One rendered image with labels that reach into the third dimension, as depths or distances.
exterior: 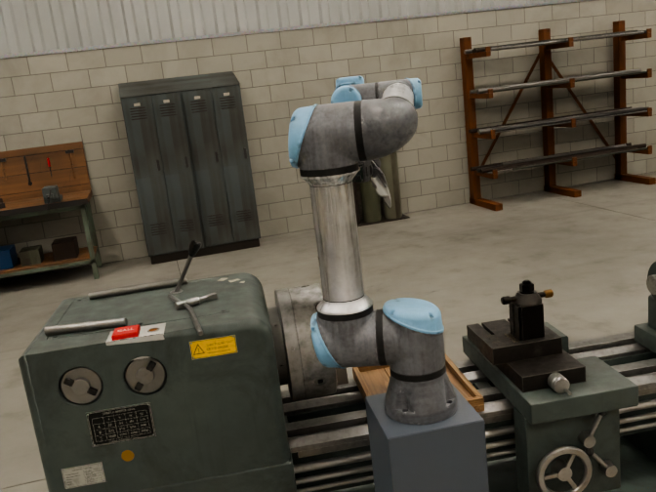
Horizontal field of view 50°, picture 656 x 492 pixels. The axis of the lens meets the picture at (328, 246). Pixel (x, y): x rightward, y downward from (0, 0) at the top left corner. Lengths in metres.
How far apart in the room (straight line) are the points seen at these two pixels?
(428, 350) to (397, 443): 0.19
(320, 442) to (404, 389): 0.55
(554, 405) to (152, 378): 1.02
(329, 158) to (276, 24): 7.34
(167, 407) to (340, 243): 0.65
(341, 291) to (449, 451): 0.39
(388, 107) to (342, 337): 0.46
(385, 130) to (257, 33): 7.24
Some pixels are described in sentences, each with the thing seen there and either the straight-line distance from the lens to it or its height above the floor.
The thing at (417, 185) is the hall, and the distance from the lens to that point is 9.11.
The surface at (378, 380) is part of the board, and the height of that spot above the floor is 0.88.
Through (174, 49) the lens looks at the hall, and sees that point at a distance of 8.40.
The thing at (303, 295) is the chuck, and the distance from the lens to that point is 1.90.
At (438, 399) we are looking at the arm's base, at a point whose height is 1.14.
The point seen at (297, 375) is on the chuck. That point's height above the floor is 1.05.
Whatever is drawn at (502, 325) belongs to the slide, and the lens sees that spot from 2.30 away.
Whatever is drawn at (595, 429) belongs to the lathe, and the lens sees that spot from 2.04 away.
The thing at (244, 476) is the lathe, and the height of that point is 0.85.
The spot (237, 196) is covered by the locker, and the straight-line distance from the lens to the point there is 7.99.
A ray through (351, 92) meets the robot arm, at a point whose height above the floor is 1.75.
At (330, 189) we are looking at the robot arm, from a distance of 1.34.
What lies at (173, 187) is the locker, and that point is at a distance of 7.89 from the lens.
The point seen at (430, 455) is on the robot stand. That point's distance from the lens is 1.46.
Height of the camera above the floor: 1.79
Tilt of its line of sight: 13 degrees down
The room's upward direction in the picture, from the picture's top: 7 degrees counter-clockwise
